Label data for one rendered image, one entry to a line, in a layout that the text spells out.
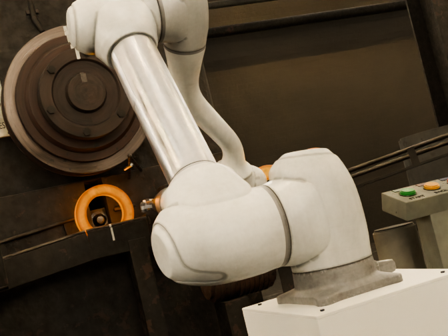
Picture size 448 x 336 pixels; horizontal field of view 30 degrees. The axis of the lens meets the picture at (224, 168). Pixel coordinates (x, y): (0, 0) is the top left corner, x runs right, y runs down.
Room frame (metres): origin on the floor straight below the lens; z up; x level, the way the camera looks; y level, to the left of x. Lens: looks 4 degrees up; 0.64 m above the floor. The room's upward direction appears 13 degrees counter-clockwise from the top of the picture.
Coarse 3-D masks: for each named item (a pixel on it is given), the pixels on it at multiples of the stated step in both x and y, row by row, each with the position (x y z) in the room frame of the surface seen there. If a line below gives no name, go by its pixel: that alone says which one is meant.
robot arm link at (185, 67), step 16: (176, 64) 1.93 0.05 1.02; (192, 64) 1.93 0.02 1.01; (176, 80) 1.96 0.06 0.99; (192, 80) 1.96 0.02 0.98; (192, 96) 2.00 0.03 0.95; (192, 112) 2.03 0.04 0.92; (208, 112) 2.06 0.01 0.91; (208, 128) 2.09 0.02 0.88; (224, 128) 2.11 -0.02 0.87; (224, 144) 2.15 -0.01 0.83; (240, 144) 2.18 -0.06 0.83; (224, 160) 2.21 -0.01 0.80; (240, 160) 2.20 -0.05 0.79; (240, 176) 2.21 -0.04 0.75; (256, 176) 2.26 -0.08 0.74
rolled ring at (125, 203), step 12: (84, 192) 2.60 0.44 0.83; (96, 192) 2.59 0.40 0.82; (108, 192) 2.60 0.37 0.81; (120, 192) 2.62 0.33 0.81; (84, 204) 2.57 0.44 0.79; (120, 204) 2.63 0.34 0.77; (132, 204) 2.63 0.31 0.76; (84, 216) 2.57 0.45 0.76; (132, 216) 2.62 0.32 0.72; (84, 228) 2.57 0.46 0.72
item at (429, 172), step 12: (420, 132) 4.79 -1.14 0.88; (432, 132) 4.74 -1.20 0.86; (444, 132) 4.71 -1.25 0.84; (408, 144) 4.87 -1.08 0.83; (432, 144) 4.75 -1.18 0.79; (420, 156) 4.81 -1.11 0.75; (432, 156) 4.76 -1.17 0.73; (420, 168) 4.83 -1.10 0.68; (432, 168) 4.77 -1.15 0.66; (444, 168) 4.73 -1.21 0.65; (408, 180) 5.04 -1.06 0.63; (420, 180) 4.85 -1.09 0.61; (432, 180) 4.78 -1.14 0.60
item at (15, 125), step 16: (48, 32) 2.55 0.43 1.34; (64, 32) 2.57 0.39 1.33; (32, 48) 2.53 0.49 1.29; (16, 64) 2.51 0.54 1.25; (16, 80) 2.50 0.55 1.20; (16, 112) 2.50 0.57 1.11; (16, 128) 2.49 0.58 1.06; (32, 144) 2.51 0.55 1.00; (128, 144) 2.61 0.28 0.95; (48, 160) 2.52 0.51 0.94; (64, 160) 2.54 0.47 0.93; (112, 160) 2.59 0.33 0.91
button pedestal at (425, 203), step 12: (396, 192) 2.17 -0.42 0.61; (420, 192) 2.15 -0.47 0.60; (432, 192) 2.14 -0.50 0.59; (444, 192) 2.13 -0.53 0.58; (384, 204) 2.17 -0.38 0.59; (396, 204) 2.12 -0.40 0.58; (408, 204) 2.08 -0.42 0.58; (420, 204) 2.10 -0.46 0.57; (432, 204) 2.12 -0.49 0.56; (444, 204) 2.13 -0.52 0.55; (396, 216) 2.14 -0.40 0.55; (408, 216) 2.09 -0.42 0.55; (420, 216) 2.11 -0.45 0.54; (432, 216) 2.12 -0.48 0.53; (444, 216) 2.14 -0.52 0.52; (420, 228) 2.17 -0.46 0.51; (432, 228) 2.12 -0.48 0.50; (444, 228) 2.13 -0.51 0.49; (432, 240) 2.14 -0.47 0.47; (444, 240) 2.13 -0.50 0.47; (432, 252) 2.15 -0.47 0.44; (444, 252) 2.13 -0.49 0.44; (432, 264) 2.16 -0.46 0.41; (444, 264) 2.12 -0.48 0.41
